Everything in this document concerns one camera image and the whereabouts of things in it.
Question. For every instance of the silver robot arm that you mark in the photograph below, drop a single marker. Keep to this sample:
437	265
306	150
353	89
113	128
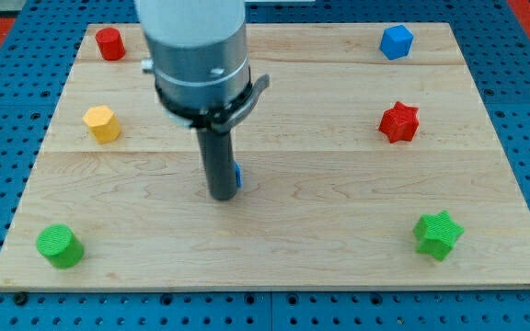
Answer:
199	57

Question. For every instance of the small blue block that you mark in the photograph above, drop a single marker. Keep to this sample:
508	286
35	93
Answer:
238	174

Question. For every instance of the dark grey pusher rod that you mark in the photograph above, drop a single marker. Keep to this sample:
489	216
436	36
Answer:
219	163

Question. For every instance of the wooden board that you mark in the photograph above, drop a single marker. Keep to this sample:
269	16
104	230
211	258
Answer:
327	202

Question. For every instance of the red star block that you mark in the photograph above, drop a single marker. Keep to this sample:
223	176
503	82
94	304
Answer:
400	123

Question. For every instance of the yellow hexagon block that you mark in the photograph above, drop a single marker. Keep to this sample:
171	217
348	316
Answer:
102	124

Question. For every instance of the blue cube block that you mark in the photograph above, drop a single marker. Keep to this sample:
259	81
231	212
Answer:
396	42

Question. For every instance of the green star block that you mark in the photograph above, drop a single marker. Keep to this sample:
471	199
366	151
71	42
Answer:
437	234

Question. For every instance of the red cylinder block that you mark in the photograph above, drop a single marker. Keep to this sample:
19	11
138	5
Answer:
110	44

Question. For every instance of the green cylinder block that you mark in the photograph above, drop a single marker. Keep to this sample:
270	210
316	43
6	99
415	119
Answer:
59	246

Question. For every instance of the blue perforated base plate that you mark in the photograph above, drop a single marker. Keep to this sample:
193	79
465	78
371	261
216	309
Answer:
38	44

